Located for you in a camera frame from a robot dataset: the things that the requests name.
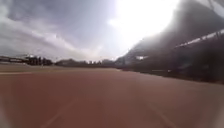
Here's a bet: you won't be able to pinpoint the grass field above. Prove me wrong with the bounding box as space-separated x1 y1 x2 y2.
0 63 118 74

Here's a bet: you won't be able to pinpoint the red running track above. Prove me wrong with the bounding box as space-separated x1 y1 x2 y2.
0 67 224 128

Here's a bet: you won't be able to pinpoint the grandstand building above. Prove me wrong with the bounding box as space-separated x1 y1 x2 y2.
114 0 224 84

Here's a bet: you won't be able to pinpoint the white painted lane lines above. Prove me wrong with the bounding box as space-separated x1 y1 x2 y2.
38 96 178 128

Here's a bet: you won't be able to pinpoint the distant row of trees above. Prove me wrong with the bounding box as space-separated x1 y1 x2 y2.
0 54 116 69

